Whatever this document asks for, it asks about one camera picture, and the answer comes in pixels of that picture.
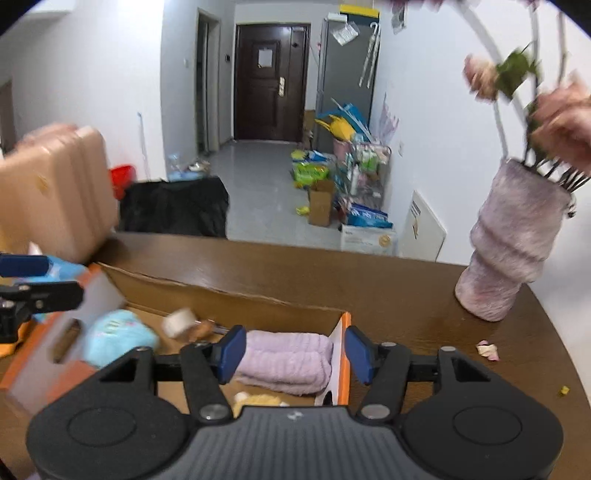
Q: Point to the white and yellow alpaca plush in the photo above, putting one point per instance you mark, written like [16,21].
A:
[258,401]

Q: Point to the white flat board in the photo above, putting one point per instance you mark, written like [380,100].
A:
[425,228]

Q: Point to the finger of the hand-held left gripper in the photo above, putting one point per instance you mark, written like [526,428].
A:
[51,295]
[25,266]

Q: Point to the yellow box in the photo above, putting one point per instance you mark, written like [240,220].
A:
[360,10]

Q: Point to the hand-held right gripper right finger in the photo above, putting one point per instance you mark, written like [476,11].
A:
[360,355]

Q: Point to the brown cardboard box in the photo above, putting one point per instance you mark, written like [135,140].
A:
[321,205]

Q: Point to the fallen pale petal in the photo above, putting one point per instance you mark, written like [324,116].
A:
[487,350]

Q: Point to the lilac plush towel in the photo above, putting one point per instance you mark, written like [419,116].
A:
[286,362]

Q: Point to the pink suitcase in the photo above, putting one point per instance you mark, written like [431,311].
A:
[55,194]

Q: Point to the light blue plush toy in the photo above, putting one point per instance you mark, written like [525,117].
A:
[120,337]

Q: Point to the pink ceramic vase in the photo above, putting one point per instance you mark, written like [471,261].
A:
[512,249]

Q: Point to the white wedge sponge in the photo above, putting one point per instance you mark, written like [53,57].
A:
[178,323]

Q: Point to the dried pink roses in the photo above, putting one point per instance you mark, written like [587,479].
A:
[563,120]

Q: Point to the green packet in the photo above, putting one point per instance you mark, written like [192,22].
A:
[311,174]

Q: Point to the white cardboard box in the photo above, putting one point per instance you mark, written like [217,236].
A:
[369,240]

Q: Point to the red bin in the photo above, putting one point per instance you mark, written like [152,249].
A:
[121,180]

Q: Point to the blue tissue pack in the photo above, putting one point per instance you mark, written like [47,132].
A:
[64,267]

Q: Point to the storage rack with supplies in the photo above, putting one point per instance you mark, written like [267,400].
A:
[364,175]

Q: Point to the grey cabinet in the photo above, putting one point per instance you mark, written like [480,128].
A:
[344,74]

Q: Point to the red cardboard box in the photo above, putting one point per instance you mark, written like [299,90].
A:
[207,295]

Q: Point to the dark brown door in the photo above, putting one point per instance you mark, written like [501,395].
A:
[270,83]

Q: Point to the black bag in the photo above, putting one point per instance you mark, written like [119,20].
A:
[175,207]

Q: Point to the small brown item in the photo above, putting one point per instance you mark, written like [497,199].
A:
[203,328]

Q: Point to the yellow and blue clutter pile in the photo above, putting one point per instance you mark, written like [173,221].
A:
[341,124]

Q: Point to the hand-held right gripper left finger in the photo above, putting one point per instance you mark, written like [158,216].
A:
[231,353]

